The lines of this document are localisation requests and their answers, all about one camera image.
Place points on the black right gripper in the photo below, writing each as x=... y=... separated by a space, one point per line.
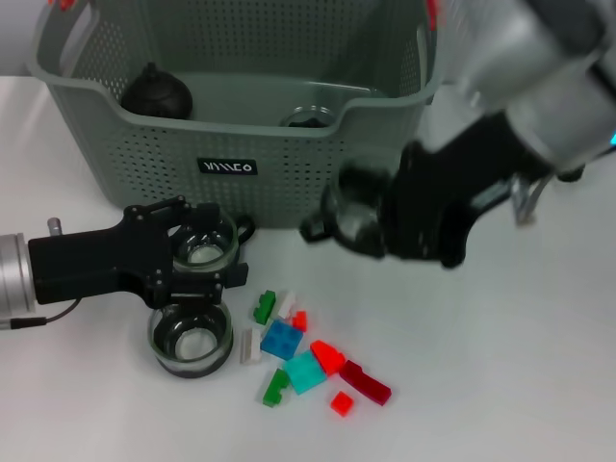
x=443 y=202

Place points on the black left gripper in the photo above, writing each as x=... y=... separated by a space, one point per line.
x=96 y=260

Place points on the glass teacup black base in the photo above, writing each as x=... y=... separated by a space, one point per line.
x=308 y=122
x=356 y=216
x=192 y=366
x=204 y=255

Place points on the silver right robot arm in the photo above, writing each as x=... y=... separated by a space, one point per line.
x=539 y=72

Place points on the grey-green perforated storage bin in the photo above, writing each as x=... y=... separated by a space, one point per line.
x=289 y=159

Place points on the orange bin rim piece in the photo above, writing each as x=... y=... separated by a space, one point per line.
x=433 y=9

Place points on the green toy brick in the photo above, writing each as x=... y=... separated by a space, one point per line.
x=275 y=389
x=264 y=308

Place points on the white toy brick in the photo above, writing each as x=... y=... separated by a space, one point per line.
x=287 y=304
x=249 y=346

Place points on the blue toy brick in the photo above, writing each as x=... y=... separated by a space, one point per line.
x=281 y=341

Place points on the small red toy brick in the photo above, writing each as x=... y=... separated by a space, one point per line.
x=300 y=321

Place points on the black round teapot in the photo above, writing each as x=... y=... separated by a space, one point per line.
x=159 y=98

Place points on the cyan toy brick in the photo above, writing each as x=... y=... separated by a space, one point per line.
x=304 y=373

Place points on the red sloped toy brick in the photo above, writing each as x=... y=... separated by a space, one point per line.
x=327 y=357

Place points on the dark red toy brick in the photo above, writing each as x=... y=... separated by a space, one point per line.
x=366 y=382

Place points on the red square toy brick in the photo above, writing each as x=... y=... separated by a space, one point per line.
x=342 y=403

